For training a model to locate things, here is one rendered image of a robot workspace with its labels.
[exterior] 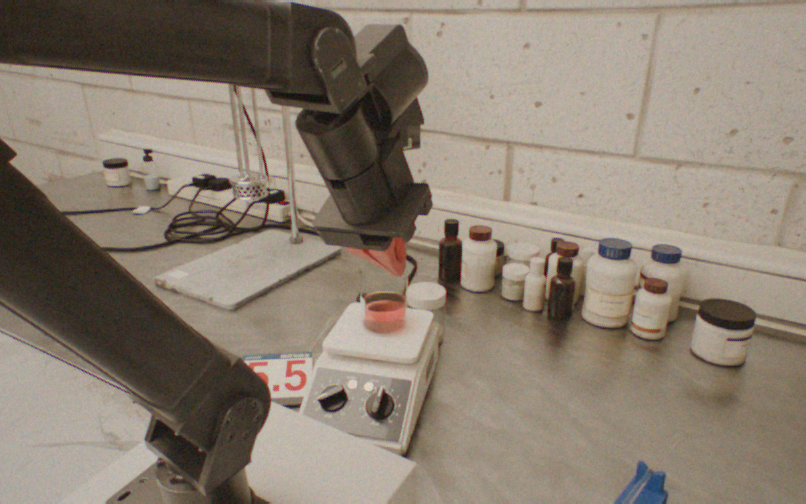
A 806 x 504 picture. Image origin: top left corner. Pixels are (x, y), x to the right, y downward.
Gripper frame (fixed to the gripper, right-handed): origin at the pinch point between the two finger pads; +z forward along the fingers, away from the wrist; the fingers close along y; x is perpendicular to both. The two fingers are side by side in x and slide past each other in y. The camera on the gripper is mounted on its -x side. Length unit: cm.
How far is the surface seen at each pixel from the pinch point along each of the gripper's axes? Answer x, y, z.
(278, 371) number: 7.3, 20.1, 15.8
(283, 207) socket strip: -41, 59, 36
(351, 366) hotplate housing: 5.8, 8.4, 13.0
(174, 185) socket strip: -44, 95, 34
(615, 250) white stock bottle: -28.7, -15.5, 27.3
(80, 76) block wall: -69, 140, 18
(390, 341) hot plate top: 1.3, 5.2, 13.5
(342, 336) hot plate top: 2.5, 11.0, 12.2
